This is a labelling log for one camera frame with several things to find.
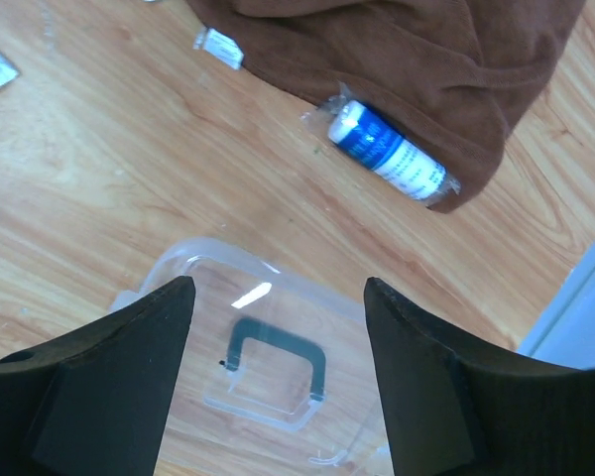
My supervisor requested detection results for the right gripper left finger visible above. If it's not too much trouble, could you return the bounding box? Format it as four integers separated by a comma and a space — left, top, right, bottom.
0, 277, 195, 475

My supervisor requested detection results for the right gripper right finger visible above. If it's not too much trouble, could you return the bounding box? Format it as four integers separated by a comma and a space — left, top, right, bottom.
364, 278, 595, 475

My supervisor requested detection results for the clear box lid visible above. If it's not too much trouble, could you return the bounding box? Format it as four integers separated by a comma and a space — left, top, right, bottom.
112, 238, 393, 475

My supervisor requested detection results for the white blue pill bottle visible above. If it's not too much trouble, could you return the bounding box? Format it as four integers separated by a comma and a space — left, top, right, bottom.
301, 83, 461, 207

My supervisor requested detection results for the brown towel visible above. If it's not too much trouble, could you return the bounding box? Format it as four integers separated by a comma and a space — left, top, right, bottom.
190, 0, 584, 214

